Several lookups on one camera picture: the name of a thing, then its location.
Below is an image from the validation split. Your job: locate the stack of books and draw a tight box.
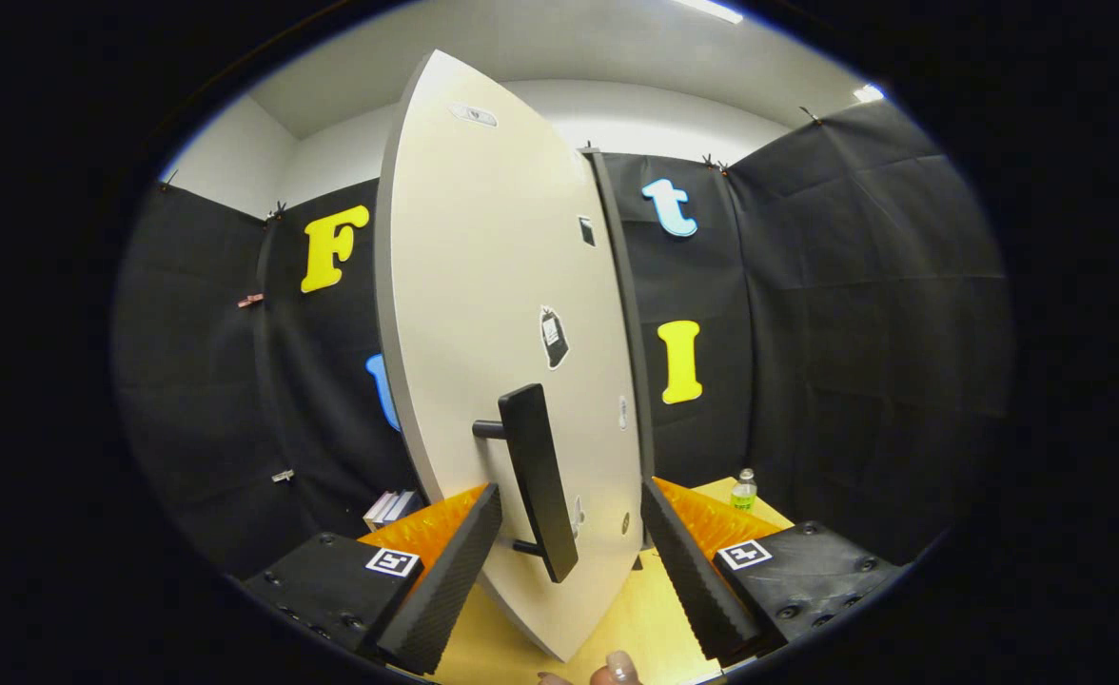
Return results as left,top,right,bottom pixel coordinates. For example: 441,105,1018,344
363,490,423,531

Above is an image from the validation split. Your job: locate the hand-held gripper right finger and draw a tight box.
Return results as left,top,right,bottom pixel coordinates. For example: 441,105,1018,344
640,476,908,667

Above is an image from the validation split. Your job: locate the grey shoe cabinet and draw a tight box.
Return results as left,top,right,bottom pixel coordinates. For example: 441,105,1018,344
583,147,658,550

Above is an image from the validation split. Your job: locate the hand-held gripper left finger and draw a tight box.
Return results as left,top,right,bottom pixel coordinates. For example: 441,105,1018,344
241,483,503,676

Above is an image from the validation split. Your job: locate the long ceiling light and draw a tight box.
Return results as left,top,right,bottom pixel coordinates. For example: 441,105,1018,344
674,0,745,25

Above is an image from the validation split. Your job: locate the beige shoe cabinet door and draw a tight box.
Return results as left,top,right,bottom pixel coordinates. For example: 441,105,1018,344
374,49,646,662

